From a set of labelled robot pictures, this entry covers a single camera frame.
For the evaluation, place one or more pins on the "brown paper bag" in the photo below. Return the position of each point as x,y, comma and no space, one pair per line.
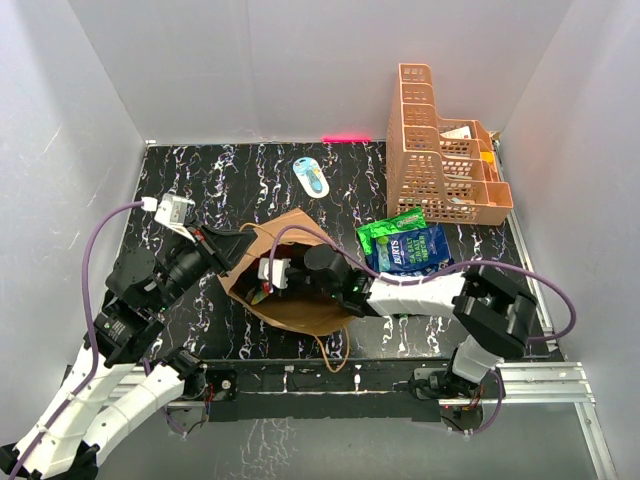
287,236

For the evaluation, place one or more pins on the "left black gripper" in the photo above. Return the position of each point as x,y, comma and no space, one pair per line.
224,250

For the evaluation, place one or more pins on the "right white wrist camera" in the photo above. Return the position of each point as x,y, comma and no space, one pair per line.
273,273

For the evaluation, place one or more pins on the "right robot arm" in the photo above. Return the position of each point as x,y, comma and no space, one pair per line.
496,313

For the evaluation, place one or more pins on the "white card in organizer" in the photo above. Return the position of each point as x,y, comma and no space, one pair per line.
459,133

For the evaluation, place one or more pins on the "orange plastic file organizer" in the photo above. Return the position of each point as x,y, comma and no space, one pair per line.
452,181

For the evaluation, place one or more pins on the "yellow green snack bag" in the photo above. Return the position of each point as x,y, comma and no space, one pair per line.
257,294

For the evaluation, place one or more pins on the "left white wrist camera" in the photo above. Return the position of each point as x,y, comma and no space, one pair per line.
171,212

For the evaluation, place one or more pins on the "green Chuba cassava chips bag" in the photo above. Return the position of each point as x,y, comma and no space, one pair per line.
407,221

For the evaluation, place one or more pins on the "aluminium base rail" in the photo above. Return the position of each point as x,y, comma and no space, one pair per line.
235,390

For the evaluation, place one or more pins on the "blue correction tape blister pack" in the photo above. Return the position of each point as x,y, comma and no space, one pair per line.
309,173

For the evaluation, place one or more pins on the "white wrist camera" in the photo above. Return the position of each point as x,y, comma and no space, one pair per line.
273,273
171,212

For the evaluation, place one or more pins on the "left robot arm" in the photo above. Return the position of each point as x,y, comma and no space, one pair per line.
80,429

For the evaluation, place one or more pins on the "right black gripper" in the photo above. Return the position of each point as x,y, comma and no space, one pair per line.
290,286

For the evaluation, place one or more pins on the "blue Burts chips bag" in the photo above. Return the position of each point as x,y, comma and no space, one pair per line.
418,252

